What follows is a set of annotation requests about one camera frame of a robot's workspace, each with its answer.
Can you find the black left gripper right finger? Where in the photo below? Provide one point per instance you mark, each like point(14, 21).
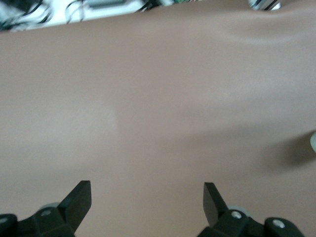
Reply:
point(214, 209)

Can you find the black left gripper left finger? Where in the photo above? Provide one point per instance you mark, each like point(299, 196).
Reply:
point(71, 207)

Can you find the aluminium camera mount post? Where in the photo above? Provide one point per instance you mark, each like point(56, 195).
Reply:
point(264, 4)

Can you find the white blue tennis ball can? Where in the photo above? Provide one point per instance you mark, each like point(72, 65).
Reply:
point(313, 142)

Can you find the green terminal connector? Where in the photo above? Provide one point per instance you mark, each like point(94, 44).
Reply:
point(179, 1)

